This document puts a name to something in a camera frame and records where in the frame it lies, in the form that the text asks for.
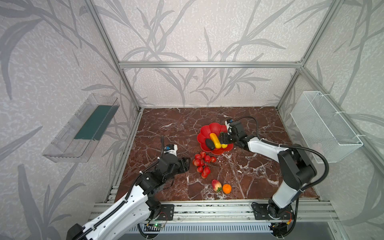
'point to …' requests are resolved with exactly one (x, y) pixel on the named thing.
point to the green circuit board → (158, 225)
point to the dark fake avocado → (210, 144)
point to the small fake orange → (227, 188)
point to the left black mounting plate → (167, 212)
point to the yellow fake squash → (217, 143)
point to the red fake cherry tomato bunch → (202, 161)
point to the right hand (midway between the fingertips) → (224, 131)
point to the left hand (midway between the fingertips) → (190, 156)
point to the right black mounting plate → (271, 211)
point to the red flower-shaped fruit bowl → (204, 134)
